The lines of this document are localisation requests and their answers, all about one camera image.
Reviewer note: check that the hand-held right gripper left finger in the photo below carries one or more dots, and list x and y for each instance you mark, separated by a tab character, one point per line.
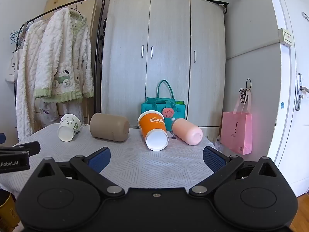
99	160

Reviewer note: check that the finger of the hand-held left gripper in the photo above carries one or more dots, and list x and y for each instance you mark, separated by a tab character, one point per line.
29	148

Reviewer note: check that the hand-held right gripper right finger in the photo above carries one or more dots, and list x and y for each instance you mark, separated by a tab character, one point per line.
213	159

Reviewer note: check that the orange paper cup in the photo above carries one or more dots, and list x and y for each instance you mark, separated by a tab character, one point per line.
153	125

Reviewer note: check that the brown cup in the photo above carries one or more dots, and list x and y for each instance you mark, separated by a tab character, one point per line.
109	127

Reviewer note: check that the pink cup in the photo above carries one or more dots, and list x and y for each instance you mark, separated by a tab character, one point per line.
187	130

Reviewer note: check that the white cup with green print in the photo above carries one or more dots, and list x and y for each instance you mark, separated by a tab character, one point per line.
68	127

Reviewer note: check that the yellow paper cup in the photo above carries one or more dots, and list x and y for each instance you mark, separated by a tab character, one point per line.
6	210

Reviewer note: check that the pink paper bag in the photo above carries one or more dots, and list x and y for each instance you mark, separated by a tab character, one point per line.
235	130

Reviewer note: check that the white fluffy robe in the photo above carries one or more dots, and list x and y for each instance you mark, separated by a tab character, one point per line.
26	77

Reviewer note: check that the teal felt handbag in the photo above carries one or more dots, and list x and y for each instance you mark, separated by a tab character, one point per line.
152	106

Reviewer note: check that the white tote bag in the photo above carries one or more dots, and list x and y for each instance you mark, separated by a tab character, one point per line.
11	67

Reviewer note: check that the white door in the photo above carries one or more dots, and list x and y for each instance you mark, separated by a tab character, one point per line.
293	125

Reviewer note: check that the white and green cardigan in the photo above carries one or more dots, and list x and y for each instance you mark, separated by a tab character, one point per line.
64	53

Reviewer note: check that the black clothes rack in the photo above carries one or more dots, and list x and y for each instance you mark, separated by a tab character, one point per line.
100	41

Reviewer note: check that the light wooden wardrobe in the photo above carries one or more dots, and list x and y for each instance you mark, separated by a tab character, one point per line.
166	29

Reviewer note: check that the black item on wardrobe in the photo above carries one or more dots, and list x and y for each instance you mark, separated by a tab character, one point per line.
219	4

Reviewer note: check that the beige wall switch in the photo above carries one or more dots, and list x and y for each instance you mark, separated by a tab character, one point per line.
285	36

